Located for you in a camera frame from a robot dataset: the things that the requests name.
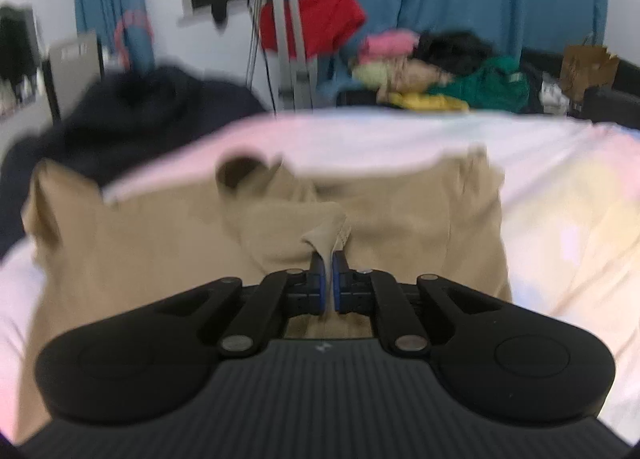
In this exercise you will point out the brown paper bag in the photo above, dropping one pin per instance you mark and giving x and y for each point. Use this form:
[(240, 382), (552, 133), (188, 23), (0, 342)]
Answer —
[(587, 66)]

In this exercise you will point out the yellow garment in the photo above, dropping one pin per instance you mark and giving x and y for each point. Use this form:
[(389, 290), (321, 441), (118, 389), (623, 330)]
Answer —
[(425, 101)]

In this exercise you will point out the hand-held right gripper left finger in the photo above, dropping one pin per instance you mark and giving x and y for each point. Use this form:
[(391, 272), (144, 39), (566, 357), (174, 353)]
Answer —
[(320, 279)]

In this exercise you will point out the silver tripod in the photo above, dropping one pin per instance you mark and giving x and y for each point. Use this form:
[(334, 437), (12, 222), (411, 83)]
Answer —
[(287, 44)]

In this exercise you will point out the red garment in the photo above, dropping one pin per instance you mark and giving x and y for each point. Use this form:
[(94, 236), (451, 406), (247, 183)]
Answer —
[(320, 19)]

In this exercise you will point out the light green garment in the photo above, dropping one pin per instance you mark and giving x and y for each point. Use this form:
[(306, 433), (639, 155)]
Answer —
[(372, 74)]

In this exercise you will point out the pink garment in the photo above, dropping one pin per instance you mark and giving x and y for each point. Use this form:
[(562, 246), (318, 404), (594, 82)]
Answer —
[(387, 46)]

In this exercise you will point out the dark navy garment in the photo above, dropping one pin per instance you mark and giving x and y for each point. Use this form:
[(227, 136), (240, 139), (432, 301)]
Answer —
[(130, 114)]

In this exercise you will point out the tan garment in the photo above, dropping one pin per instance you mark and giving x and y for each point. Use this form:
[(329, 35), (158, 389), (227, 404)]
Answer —
[(165, 259)]

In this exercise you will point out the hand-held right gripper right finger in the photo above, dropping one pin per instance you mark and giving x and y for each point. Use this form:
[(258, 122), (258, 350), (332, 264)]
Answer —
[(339, 279)]

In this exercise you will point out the black garment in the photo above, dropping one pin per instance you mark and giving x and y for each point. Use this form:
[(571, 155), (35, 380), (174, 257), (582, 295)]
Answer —
[(452, 51)]

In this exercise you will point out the grey box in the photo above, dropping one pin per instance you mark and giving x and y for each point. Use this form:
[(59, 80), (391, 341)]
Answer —
[(75, 71)]

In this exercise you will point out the pastel bed sheet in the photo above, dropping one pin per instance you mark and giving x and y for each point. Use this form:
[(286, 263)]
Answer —
[(560, 199)]

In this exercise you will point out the pile of colourful clothes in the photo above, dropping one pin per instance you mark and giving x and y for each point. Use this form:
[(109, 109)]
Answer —
[(600, 94)]

